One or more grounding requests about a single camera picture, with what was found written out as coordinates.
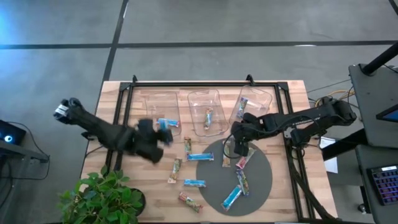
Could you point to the black frame clamp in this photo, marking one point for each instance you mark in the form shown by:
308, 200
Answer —
249, 79
134, 79

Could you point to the grey round placemat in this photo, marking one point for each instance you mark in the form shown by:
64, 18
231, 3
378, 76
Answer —
217, 199

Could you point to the black aluminium frame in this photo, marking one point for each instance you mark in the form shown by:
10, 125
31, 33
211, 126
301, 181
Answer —
202, 84

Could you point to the black device with blue light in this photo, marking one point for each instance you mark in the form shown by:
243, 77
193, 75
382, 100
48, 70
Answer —
12, 132

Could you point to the backlit keyboard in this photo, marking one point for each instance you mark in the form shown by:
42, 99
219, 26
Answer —
385, 185

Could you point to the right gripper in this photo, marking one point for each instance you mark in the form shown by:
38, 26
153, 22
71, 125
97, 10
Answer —
245, 127

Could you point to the caster wheel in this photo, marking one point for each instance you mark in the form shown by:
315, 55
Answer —
362, 208

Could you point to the black pole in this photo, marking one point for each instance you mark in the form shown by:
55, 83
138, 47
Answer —
381, 59

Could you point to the white paper sheet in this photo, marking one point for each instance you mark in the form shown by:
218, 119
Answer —
331, 165

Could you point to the tablet screen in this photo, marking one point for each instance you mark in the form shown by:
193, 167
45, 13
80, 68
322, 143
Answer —
391, 115

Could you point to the green leafy plant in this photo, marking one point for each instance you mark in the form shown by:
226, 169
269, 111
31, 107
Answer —
99, 199

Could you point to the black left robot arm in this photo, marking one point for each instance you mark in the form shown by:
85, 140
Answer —
93, 124

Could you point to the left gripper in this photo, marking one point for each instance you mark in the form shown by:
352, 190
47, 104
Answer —
149, 146

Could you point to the black plant pot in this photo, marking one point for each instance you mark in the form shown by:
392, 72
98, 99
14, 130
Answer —
142, 202

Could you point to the dark grey cart top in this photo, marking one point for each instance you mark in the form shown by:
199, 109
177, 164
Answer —
370, 93

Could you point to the dark grey desk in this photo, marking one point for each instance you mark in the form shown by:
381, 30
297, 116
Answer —
382, 155

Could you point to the clear plastic bin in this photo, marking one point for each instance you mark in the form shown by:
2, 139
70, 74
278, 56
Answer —
161, 102
199, 102
258, 99

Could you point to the grey side shelf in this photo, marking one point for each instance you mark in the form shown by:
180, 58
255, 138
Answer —
25, 153

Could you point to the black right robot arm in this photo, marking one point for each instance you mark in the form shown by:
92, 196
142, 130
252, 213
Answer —
311, 119

